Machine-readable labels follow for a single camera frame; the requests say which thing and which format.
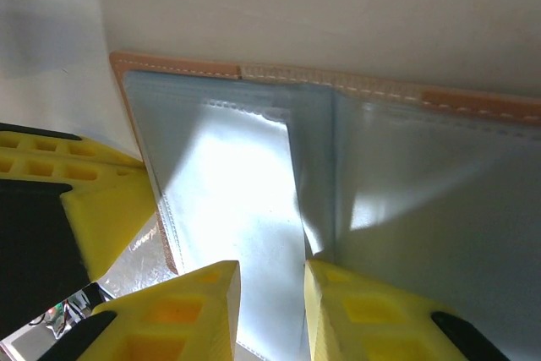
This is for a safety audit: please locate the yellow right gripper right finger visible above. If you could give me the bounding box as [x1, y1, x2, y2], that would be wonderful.
[303, 259, 478, 361]

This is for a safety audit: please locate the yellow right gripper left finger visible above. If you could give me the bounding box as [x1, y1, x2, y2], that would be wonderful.
[75, 259, 242, 361]

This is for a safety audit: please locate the tan leather card holder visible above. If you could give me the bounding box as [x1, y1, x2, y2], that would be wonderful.
[108, 50, 541, 361]

